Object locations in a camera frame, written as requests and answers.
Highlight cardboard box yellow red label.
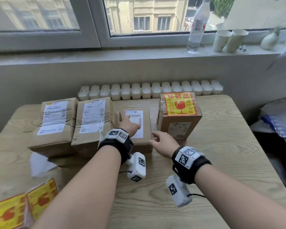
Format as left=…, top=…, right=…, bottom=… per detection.
left=156, top=92, right=203, bottom=140

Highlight person's right forearm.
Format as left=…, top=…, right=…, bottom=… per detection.
left=194, top=164, right=286, bottom=229

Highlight white paper cup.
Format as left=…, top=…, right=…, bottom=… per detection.
left=212, top=30, right=232, bottom=52
left=226, top=29, right=249, bottom=54

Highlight large cardboard box two labels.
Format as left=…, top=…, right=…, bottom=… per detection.
left=28, top=97, right=79, bottom=158

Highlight person's left forearm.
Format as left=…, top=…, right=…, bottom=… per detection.
left=31, top=145, right=122, bottom=229

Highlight grey window frame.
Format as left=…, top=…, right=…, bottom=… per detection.
left=0, top=0, right=286, bottom=54

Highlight clear plastic bottle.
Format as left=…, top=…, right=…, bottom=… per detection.
left=186, top=0, right=212, bottom=54

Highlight black wrist band with marker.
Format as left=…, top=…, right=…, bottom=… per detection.
left=172, top=146, right=212, bottom=185
left=97, top=128, right=134, bottom=165

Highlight yellow red sticker sheets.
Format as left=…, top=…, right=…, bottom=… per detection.
left=0, top=178, right=60, bottom=229

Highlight white vase with plant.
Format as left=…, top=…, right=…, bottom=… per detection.
left=260, top=27, right=283, bottom=50

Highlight white paper sheet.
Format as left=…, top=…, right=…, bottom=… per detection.
left=29, top=152, right=58, bottom=178

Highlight small cardboard box white label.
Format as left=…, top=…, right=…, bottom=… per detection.
left=122, top=107, right=153, bottom=153

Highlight blue and white bag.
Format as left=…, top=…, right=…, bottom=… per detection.
left=250, top=97, right=286, bottom=156

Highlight white wrist camera block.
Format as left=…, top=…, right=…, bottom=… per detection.
left=127, top=152, right=146, bottom=183
left=166, top=175, right=193, bottom=208

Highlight dented taped cardboard box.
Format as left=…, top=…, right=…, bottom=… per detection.
left=71, top=97, right=115, bottom=158

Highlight person's right hand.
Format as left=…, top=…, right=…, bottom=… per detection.
left=149, top=131, right=181, bottom=159

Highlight white radiator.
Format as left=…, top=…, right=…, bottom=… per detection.
left=77, top=80, right=224, bottom=101

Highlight person's left hand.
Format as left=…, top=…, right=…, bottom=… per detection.
left=116, top=111, right=141, bottom=139

